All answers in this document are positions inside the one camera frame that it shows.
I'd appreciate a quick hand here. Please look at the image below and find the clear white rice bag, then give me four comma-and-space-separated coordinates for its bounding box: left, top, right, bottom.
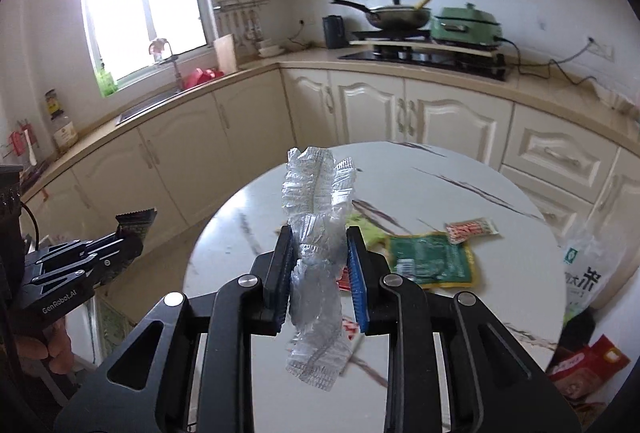
560, 222, 629, 330

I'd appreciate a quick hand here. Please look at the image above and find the white wall outlet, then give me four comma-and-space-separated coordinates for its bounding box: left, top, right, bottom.
585, 36, 616, 62

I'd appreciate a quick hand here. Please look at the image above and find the black power cable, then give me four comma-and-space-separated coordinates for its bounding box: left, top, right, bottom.
500, 37, 599, 87

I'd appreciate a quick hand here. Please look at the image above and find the metal sink faucet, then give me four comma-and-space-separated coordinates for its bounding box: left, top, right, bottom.
148, 38, 184, 92

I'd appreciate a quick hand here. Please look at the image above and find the red-white checkered sachet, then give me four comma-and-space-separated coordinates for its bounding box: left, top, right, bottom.
444, 217, 501, 245

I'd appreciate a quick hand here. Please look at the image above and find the red plastic basket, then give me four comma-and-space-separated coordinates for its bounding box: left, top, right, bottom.
181, 68, 226, 90

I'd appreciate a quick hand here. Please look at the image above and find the person's left hand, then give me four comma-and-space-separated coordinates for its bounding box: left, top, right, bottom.
15, 314, 74, 376

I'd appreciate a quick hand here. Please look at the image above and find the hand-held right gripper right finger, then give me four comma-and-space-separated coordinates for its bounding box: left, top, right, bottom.
346, 225, 583, 433

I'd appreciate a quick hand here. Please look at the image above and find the wooden cutting board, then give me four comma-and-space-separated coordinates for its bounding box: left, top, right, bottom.
213, 34, 239, 75

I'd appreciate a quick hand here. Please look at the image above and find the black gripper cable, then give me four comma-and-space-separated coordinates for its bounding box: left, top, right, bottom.
19, 202, 42, 250

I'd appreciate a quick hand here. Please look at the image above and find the clear plastic wrapper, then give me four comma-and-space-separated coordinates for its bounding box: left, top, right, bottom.
281, 146, 359, 390

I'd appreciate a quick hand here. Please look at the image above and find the dark frying pan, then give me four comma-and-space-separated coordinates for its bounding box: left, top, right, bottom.
330, 0, 434, 32

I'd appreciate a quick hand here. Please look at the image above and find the yellow-green sachet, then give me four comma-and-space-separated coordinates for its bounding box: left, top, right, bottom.
350, 210, 392, 247

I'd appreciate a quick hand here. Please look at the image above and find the green bottle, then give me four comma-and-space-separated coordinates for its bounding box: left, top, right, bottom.
95, 63, 120, 98

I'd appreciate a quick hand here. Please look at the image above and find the red plastic bag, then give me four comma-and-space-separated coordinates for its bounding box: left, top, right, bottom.
545, 333, 632, 403

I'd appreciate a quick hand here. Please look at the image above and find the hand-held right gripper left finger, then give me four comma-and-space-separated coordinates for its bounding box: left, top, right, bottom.
65, 224, 293, 433

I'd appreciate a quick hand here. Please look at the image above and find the green patterned container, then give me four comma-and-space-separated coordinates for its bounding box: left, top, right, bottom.
92, 295, 133, 364

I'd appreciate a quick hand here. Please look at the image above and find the yellow-black labelled jar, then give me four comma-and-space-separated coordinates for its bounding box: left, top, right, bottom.
44, 88, 64, 119

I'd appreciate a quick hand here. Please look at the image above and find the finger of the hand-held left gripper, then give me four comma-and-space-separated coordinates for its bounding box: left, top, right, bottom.
29, 233, 146, 289

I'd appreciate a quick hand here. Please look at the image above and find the clear oil bottle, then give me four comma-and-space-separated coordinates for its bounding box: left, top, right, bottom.
52, 110, 79, 155

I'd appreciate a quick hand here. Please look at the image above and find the black gas stove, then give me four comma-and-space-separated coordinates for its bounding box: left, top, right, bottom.
337, 30, 509, 82

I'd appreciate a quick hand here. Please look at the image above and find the green yellow-edged packet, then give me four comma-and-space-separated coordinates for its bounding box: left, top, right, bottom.
384, 230, 477, 290

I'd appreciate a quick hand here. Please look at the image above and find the red snack wrapper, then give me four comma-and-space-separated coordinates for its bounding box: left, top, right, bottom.
337, 265, 363, 340

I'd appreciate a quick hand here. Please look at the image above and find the black electric kettle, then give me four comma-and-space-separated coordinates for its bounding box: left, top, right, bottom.
322, 14, 347, 49

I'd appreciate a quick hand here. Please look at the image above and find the green electric cooker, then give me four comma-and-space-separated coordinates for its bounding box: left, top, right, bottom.
430, 3, 506, 49

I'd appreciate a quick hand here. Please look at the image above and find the hanging utensil rack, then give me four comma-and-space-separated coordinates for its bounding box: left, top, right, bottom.
213, 0, 271, 47

